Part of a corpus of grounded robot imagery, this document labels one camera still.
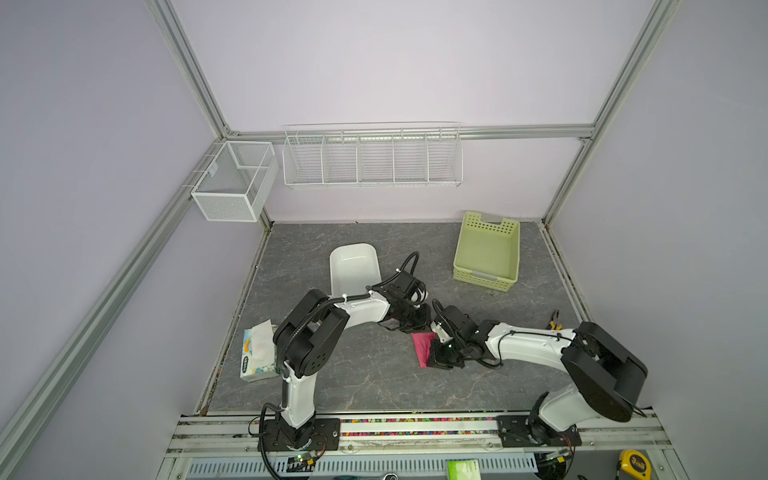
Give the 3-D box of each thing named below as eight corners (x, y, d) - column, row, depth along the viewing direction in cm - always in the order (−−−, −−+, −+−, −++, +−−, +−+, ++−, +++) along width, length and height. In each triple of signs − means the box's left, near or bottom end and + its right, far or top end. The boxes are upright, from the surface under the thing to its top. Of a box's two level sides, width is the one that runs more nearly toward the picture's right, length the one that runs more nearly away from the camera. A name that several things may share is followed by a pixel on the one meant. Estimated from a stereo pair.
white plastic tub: (333, 300, 101) (330, 290, 96) (331, 257, 112) (328, 247, 107) (383, 292, 102) (382, 282, 97) (376, 251, 114) (375, 240, 109)
